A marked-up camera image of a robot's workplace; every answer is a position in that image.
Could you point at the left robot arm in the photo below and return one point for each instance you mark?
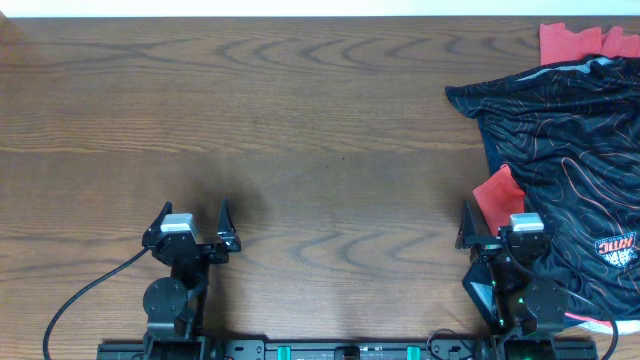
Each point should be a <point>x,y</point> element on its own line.
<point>175,305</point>

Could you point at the red t-shirt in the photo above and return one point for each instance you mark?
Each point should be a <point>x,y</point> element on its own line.
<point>500,197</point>

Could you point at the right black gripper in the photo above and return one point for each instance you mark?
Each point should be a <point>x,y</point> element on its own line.
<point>487,246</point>

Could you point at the black orange patterned jersey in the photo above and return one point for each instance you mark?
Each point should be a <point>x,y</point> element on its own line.
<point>565,165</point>

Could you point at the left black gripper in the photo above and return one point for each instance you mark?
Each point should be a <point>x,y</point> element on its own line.
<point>227,240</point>

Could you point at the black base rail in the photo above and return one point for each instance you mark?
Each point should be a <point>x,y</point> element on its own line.
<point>439,348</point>

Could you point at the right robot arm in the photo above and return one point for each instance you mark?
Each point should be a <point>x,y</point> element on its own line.
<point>523,310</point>

